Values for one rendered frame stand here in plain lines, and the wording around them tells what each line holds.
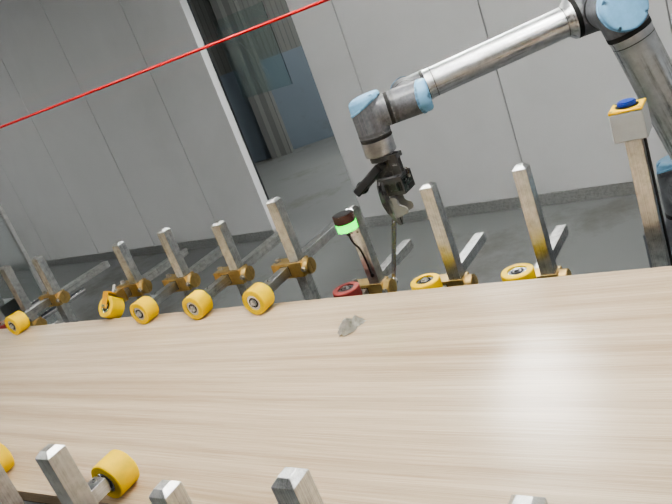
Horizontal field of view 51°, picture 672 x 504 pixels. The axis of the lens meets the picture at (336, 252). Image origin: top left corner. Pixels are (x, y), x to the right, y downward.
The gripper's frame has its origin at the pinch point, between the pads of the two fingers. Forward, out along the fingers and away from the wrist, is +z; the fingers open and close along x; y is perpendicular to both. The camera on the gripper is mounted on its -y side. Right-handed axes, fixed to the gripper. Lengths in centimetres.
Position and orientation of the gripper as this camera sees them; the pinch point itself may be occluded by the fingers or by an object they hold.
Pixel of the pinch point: (398, 220)
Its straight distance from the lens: 200.9
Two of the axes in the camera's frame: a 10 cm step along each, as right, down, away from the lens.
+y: 8.2, -1.2, -5.6
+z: 3.4, 8.9, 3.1
